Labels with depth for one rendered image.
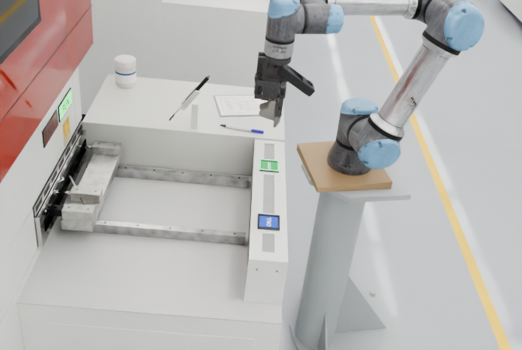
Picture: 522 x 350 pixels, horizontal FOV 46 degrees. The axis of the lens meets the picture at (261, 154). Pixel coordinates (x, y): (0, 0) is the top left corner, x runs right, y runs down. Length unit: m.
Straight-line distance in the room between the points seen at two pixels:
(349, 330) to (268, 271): 1.20
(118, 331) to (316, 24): 0.89
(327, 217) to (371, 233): 1.07
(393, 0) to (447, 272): 1.64
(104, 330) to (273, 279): 0.43
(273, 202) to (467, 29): 0.68
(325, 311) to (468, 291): 0.87
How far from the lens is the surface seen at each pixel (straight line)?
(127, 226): 1.70
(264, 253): 1.46
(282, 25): 1.53
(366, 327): 2.64
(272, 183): 1.70
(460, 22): 1.70
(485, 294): 3.04
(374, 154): 1.80
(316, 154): 2.07
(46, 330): 1.61
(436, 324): 2.80
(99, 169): 1.87
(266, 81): 1.59
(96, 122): 1.94
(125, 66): 2.10
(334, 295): 2.33
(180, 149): 1.93
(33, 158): 1.55
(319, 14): 1.56
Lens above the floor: 1.92
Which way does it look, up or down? 32 degrees down
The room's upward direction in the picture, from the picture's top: 6 degrees clockwise
